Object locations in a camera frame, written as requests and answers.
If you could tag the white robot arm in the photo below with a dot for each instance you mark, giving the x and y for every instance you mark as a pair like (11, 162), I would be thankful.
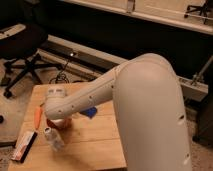
(149, 109)

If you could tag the blue flat object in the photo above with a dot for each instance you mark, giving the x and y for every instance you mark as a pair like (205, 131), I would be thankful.
(90, 113)

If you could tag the wooden table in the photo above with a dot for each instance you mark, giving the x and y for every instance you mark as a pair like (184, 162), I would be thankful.
(90, 145)

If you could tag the orange toy carrot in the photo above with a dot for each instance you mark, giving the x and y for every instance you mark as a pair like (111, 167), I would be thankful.
(37, 116)

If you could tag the black office chair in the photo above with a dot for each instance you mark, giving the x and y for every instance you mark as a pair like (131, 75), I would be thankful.
(18, 46)

